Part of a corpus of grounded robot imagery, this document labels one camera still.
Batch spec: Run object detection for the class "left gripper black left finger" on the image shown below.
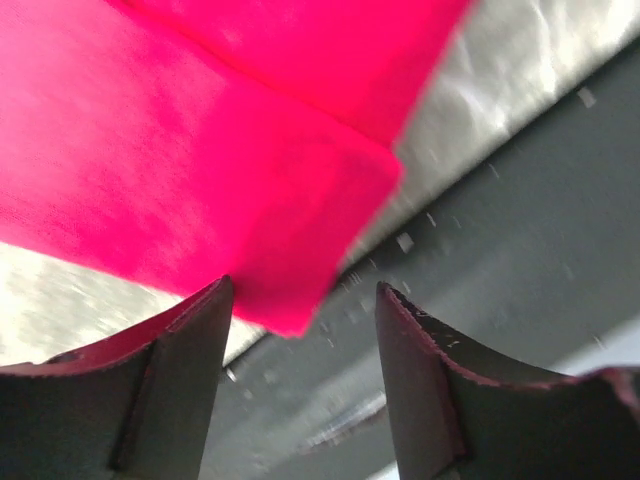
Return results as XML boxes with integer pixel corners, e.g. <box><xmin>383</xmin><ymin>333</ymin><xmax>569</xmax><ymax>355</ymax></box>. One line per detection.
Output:
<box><xmin>1</xmin><ymin>277</ymin><xmax>233</xmax><ymax>479</ymax></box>

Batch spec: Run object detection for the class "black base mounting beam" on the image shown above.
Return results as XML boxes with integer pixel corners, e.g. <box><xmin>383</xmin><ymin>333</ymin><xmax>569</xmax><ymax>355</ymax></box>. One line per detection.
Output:
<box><xmin>201</xmin><ymin>73</ymin><xmax>639</xmax><ymax>479</ymax></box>

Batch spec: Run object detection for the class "crimson red t-shirt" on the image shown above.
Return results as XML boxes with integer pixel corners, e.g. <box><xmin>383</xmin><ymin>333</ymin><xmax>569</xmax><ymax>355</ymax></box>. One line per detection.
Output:
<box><xmin>1</xmin><ymin>1</ymin><xmax>469</xmax><ymax>336</ymax></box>

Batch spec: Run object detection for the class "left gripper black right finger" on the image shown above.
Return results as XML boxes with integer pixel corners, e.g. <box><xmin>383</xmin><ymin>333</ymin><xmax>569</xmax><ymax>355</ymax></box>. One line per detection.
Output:
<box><xmin>375</xmin><ymin>283</ymin><xmax>639</xmax><ymax>479</ymax></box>

